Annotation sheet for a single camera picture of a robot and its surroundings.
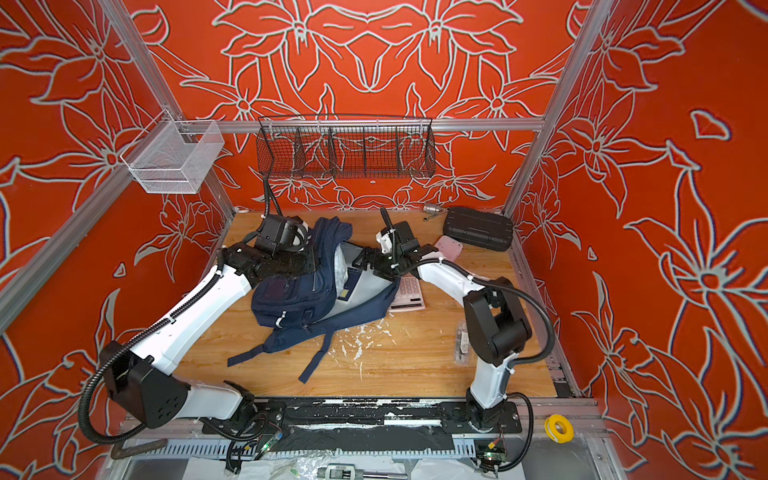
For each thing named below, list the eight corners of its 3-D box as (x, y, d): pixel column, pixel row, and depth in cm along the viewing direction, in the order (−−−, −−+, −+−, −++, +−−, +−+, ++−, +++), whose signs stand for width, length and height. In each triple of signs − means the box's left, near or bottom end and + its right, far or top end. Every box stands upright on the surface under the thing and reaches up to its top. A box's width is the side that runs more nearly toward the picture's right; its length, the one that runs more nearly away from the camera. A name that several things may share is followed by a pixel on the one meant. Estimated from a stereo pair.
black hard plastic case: (442, 243, 110) (444, 233, 106) (445, 214, 120) (447, 204, 116) (508, 254, 107) (514, 244, 102) (506, 222, 117) (510, 212, 112)
